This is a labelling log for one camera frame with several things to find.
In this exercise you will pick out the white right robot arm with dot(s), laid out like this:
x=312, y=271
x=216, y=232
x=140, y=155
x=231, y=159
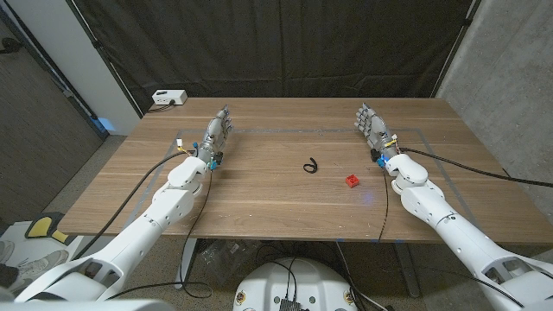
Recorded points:
x=432, y=203

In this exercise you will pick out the white power box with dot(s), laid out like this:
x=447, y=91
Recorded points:
x=168, y=97

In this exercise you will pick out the black curtain backdrop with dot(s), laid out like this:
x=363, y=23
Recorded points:
x=281, y=43

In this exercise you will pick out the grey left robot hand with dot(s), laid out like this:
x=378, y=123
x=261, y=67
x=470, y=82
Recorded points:
x=214, y=134

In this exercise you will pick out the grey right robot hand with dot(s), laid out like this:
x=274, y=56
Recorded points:
x=376, y=129

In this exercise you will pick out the grey table leg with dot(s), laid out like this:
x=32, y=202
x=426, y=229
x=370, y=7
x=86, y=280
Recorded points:
x=406, y=268

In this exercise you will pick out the blue tape piece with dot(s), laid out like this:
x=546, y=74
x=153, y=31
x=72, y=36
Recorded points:
x=106, y=124

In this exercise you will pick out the white sneaker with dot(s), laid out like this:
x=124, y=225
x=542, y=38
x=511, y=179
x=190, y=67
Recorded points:
x=5, y=250
x=43, y=263

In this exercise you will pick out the red toy block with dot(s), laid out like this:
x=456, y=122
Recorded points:
x=352, y=181

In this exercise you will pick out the black backdrop stand pole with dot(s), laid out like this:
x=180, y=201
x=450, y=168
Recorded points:
x=108, y=65
x=453, y=47

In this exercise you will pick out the yellow and black tool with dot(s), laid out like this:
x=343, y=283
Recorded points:
x=41, y=226

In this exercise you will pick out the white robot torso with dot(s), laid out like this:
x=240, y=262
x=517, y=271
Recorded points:
x=307, y=281

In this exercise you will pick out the white table leg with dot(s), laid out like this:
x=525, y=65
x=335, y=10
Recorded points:
x=186, y=259

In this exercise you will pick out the clear plastic bag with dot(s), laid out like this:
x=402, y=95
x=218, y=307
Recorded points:
x=229, y=255

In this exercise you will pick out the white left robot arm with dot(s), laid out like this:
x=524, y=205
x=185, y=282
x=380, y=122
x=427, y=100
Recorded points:
x=129, y=246

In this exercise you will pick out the grey tape outline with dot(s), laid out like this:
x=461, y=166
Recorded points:
x=302, y=130

